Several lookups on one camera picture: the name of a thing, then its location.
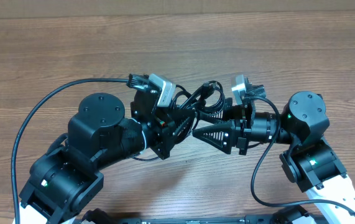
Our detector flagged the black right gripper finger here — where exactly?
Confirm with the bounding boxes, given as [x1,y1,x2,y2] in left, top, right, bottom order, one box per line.
[192,121,236,154]
[200,105,233,123]

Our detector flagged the black usb cables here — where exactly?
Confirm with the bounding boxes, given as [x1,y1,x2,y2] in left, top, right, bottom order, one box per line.
[130,80,228,162]

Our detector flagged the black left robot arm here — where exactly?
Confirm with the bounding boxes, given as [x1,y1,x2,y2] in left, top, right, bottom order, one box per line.
[16,93,196,223]

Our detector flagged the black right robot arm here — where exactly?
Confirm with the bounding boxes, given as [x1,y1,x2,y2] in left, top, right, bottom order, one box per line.
[193,91,355,223]

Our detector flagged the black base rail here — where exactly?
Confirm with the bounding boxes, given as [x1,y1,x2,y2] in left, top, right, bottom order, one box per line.
[72,207,327,224]

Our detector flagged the black left camera cable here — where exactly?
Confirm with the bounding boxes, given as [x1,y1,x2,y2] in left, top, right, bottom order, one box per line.
[11,73,152,224]

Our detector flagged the black camera cable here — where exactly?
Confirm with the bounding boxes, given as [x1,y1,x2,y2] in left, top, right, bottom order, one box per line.
[242,83,355,224]
[11,73,152,224]

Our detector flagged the black right camera cable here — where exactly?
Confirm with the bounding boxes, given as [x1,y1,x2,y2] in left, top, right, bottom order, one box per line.
[242,83,355,224]

